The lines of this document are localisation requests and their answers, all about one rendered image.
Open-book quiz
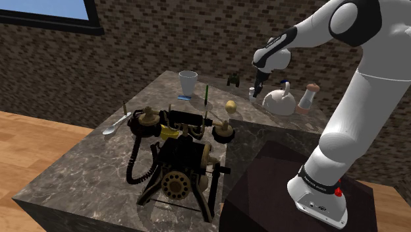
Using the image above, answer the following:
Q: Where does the white teapot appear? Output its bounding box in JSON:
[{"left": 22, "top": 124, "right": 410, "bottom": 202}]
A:
[{"left": 261, "top": 80, "right": 297, "bottom": 117}]

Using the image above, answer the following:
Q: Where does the white and brown pepper mill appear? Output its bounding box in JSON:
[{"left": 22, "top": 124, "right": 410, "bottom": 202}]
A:
[{"left": 295, "top": 83, "right": 321, "bottom": 116}]

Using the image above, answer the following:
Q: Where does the white cup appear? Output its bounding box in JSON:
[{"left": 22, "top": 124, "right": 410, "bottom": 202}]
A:
[{"left": 178, "top": 70, "right": 198, "bottom": 98}]

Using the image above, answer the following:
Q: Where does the black antique rotary telephone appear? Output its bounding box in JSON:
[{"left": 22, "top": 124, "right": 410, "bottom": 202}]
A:
[{"left": 125, "top": 105, "right": 236, "bottom": 223}]

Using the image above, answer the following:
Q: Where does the dark robot stand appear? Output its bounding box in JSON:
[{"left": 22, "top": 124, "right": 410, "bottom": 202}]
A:
[{"left": 219, "top": 140, "right": 378, "bottom": 232}]

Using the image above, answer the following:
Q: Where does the silver spoon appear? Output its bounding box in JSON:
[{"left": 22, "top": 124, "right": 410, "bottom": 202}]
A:
[{"left": 102, "top": 111, "right": 132, "bottom": 136}]

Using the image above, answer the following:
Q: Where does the window with black frame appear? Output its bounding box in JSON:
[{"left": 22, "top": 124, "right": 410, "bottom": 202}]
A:
[{"left": 0, "top": 0, "right": 105, "bottom": 36}]

